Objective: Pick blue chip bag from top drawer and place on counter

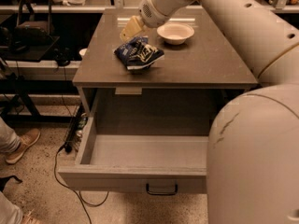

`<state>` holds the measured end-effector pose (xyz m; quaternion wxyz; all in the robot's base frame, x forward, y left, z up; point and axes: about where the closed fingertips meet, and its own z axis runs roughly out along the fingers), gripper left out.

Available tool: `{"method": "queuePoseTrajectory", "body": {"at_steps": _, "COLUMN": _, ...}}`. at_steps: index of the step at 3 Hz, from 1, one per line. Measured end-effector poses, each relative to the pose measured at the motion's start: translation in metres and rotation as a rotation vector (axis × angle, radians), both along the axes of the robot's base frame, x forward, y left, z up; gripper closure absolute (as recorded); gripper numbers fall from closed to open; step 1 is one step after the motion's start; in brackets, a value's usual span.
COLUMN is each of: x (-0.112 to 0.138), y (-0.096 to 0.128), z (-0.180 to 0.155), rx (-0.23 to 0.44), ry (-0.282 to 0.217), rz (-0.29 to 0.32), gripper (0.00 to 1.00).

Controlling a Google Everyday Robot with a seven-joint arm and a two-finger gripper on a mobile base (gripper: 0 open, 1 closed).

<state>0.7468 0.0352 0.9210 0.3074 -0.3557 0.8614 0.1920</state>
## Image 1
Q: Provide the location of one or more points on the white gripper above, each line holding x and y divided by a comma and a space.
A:
151, 13

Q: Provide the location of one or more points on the blue chip bag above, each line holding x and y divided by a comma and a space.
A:
138, 54

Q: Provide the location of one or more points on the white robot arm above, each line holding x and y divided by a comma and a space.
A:
252, 160

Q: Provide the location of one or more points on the grey counter cabinet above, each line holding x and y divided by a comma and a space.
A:
205, 61

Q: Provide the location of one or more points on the black bag on table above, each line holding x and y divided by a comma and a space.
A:
33, 32

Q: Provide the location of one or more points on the open grey drawer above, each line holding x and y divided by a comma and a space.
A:
158, 137

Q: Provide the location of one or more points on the white paper bowl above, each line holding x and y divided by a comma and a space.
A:
174, 33

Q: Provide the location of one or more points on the small white cup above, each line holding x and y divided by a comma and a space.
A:
82, 52

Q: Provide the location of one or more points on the black power strip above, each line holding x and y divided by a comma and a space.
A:
71, 132

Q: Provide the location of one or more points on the black side table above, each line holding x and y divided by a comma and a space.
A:
17, 83

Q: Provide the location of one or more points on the tan shoe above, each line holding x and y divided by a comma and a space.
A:
21, 145

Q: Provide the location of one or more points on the grey trouser leg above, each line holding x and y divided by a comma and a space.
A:
9, 140

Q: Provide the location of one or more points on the black drawer handle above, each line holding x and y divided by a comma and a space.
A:
161, 191

